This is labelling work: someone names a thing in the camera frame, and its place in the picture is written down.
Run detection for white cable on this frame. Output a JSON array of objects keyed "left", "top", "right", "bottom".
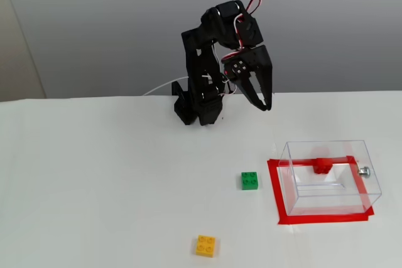
[{"left": 143, "top": 76, "right": 190, "bottom": 97}]

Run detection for transparent plastic box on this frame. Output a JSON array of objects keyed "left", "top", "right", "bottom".
[{"left": 279, "top": 138, "right": 383, "bottom": 217}]

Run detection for green lego brick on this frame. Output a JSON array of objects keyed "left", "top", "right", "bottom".
[{"left": 241, "top": 171, "right": 259, "bottom": 191}]

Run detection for red lego brick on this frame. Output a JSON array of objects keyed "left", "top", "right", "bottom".
[{"left": 312, "top": 157, "right": 333, "bottom": 175}]

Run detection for red tape square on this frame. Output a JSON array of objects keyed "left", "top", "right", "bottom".
[{"left": 266, "top": 154, "right": 375, "bottom": 225}]

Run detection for black table clamp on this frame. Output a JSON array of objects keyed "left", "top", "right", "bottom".
[{"left": 171, "top": 80, "right": 190, "bottom": 115}]

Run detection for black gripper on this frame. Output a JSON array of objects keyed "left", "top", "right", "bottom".
[{"left": 224, "top": 44, "right": 274, "bottom": 112}]

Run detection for yellow lego brick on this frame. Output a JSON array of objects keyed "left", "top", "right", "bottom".
[{"left": 194, "top": 234, "right": 217, "bottom": 258}]

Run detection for red white black servo wires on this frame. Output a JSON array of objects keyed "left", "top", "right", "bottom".
[{"left": 220, "top": 0, "right": 263, "bottom": 62}]

